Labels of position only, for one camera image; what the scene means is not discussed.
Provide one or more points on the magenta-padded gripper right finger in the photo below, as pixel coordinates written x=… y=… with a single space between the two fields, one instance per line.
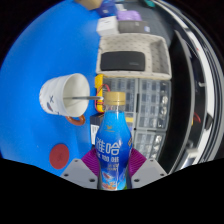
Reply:
x=148 y=172

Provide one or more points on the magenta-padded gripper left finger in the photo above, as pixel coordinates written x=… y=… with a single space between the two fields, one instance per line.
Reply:
x=77 y=173

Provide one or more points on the blue drink bottle gold cap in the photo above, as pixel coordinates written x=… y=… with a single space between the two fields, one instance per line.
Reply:
x=112 y=140

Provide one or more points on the flat round red coaster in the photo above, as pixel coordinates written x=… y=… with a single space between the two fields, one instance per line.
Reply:
x=59 y=156

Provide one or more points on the black box with white label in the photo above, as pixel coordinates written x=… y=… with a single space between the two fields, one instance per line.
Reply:
x=96 y=130

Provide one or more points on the metal spoon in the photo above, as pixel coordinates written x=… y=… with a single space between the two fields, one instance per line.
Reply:
x=81 y=97

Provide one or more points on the yellow multimeter with red leads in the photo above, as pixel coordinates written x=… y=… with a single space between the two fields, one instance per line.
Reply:
x=99 y=85

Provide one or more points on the black rectangular speaker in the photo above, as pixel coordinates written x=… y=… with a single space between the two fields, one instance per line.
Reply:
x=122 y=61

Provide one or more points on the dark grey upright box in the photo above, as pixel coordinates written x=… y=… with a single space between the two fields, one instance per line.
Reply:
x=133 y=27

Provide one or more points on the white carton box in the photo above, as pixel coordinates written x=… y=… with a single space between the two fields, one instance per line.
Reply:
x=107 y=26

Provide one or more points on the blue carton box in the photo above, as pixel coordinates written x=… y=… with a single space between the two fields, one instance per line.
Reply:
x=107 y=9

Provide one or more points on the dark wall shelf unit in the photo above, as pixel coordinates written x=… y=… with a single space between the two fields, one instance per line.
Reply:
x=181 y=100

